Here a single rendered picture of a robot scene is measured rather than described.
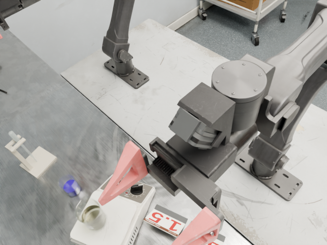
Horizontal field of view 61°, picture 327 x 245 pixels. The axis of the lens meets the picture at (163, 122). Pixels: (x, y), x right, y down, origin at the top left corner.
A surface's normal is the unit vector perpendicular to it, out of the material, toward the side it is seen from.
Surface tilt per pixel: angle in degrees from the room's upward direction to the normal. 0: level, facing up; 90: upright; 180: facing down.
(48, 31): 90
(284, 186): 0
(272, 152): 60
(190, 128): 36
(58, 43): 90
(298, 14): 0
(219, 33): 0
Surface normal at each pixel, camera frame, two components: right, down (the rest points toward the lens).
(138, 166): 0.73, 0.50
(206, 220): -0.35, -0.33
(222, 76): -0.10, -0.59
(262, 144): -0.66, 0.22
